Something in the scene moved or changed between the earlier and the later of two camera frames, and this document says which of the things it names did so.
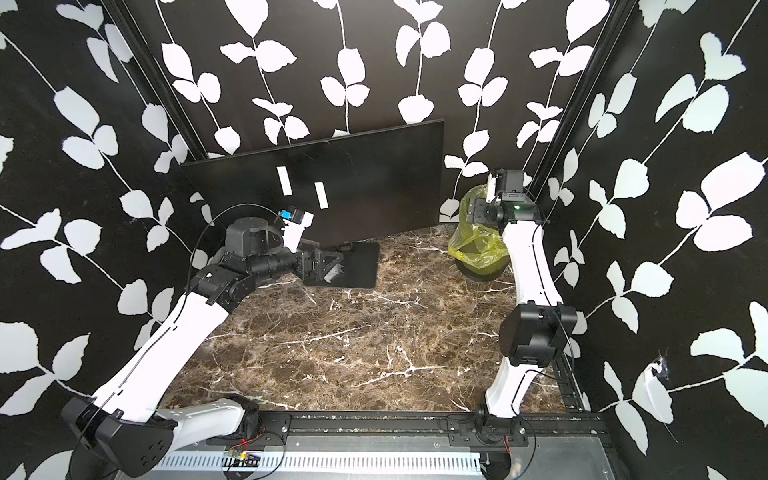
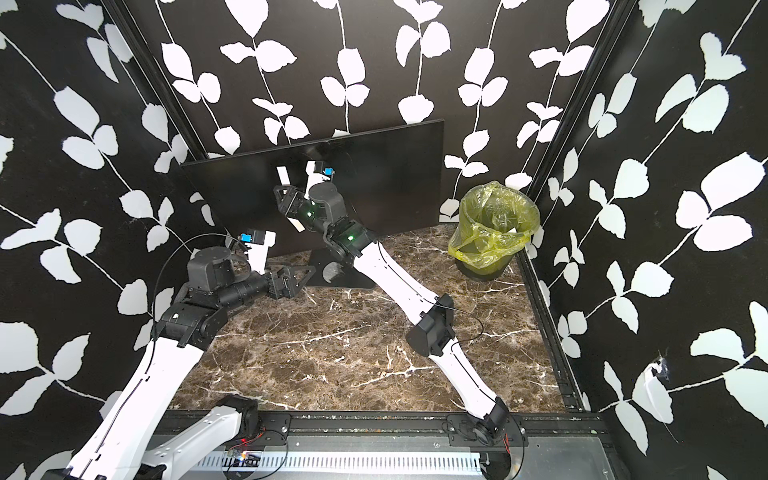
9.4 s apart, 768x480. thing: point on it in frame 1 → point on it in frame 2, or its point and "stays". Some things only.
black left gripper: (316, 271) → (290, 288)
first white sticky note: (284, 180) stays
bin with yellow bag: (478, 249) stays
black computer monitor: (355, 187) stays
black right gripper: (477, 212) → (297, 206)
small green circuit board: (238, 454) stays
